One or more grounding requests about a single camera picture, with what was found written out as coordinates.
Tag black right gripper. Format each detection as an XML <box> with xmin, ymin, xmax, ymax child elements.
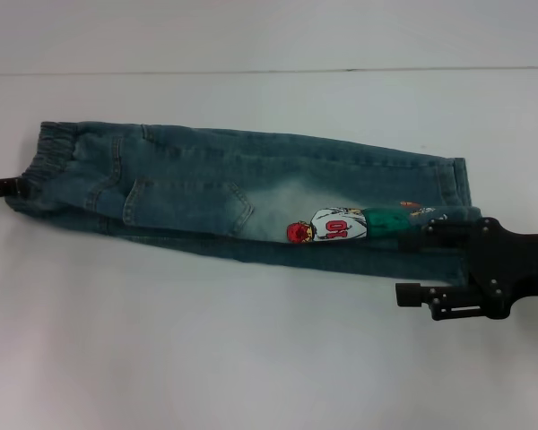
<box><xmin>395</xmin><ymin>217</ymin><xmax>538</xmax><ymax>322</ymax></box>

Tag blue denim shorts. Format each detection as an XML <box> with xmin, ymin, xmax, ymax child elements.
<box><xmin>4</xmin><ymin>119</ymin><xmax>483</xmax><ymax>288</ymax></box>

